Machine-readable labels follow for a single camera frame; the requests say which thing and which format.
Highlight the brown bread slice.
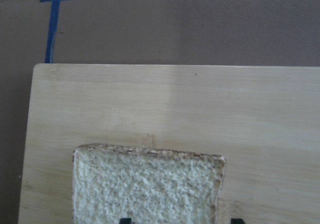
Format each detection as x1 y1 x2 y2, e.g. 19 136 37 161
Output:
72 144 226 224

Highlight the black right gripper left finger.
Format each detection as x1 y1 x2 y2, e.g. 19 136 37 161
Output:
119 218 132 224

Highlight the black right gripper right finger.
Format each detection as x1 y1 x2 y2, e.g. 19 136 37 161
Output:
230 218 243 224

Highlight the wooden cutting board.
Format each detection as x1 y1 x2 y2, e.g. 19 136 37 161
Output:
18 64 320 224

